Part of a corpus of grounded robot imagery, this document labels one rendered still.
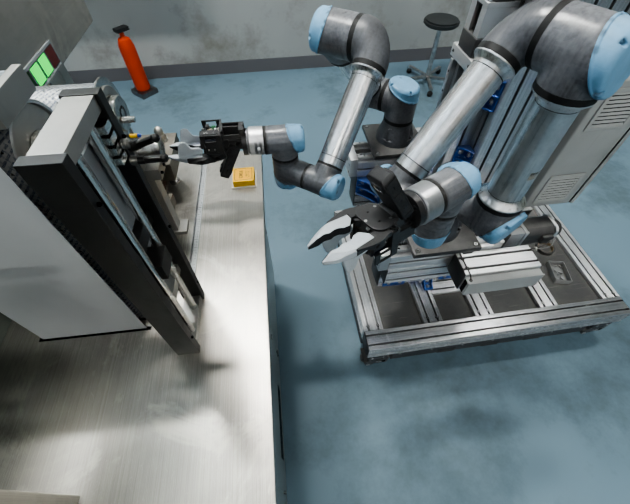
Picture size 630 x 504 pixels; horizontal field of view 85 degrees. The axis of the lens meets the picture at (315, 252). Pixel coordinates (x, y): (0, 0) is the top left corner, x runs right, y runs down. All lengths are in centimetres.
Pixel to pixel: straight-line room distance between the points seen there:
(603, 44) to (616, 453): 170
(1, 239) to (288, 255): 158
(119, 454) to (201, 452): 16
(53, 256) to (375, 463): 140
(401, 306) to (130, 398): 121
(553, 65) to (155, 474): 104
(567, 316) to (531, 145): 124
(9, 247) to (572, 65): 98
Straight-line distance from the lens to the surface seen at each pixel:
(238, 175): 118
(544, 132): 86
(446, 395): 183
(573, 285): 215
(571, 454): 200
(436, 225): 74
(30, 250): 74
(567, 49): 80
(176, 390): 85
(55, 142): 49
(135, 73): 377
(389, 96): 142
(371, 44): 103
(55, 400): 96
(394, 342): 161
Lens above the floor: 167
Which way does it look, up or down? 53 degrees down
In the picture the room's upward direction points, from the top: straight up
